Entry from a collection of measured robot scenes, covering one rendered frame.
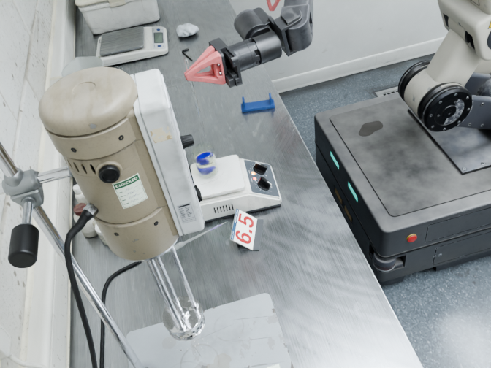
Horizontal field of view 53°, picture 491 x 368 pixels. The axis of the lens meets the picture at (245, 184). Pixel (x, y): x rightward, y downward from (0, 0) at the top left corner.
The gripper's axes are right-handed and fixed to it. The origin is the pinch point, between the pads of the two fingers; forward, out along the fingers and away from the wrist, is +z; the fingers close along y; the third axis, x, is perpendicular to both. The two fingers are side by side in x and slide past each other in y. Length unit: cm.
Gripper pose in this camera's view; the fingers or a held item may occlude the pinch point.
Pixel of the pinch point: (189, 75)
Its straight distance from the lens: 101.6
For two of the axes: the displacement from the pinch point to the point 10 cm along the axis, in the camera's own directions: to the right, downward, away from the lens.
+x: 1.4, 7.1, 6.9
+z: -9.0, 3.8, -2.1
